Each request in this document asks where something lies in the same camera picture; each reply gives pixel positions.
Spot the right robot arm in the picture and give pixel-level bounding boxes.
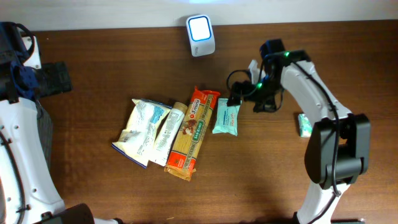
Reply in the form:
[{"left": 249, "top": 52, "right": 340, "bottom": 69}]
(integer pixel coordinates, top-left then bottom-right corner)
[{"left": 226, "top": 39, "right": 371, "bottom": 223}]

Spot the white tube with beige cap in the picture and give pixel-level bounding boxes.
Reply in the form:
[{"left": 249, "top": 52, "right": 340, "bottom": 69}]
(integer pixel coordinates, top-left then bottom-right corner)
[{"left": 149, "top": 102, "right": 188, "bottom": 166}]

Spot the mint green wet wipes pack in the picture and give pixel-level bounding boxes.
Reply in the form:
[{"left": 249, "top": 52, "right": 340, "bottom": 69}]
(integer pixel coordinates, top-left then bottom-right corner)
[{"left": 212, "top": 98, "right": 240, "bottom": 136}]

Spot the black right camera cable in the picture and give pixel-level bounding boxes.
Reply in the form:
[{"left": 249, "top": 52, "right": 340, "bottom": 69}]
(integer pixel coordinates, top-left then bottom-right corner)
[{"left": 226, "top": 68, "right": 253, "bottom": 94}]

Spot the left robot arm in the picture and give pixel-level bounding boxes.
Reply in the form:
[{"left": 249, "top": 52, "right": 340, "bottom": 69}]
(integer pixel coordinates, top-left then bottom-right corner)
[{"left": 1, "top": 22, "right": 105, "bottom": 224}]

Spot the white blue printed bag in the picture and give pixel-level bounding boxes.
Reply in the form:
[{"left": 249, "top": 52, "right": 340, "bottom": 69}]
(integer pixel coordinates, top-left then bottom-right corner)
[{"left": 111, "top": 99, "right": 172, "bottom": 169}]

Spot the grey plastic mesh basket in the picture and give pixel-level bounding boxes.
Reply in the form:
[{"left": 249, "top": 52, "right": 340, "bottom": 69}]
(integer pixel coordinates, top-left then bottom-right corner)
[{"left": 35, "top": 100, "right": 53, "bottom": 169}]

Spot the white barcode scanner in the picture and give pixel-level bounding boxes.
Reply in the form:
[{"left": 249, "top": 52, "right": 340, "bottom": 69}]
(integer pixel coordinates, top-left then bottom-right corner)
[{"left": 186, "top": 14, "right": 216, "bottom": 57}]

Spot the red spaghetti packet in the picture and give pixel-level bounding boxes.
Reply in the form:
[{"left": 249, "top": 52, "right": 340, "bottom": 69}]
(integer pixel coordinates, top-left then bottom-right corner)
[{"left": 165, "top": 88, "right": 220, "bottom": 181}]

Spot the small teal tissue pack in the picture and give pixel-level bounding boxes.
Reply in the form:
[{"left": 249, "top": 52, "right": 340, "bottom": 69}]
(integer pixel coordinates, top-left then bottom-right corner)
[{"left": 298, "top": 113, "right": 312, "bottom": 138}]

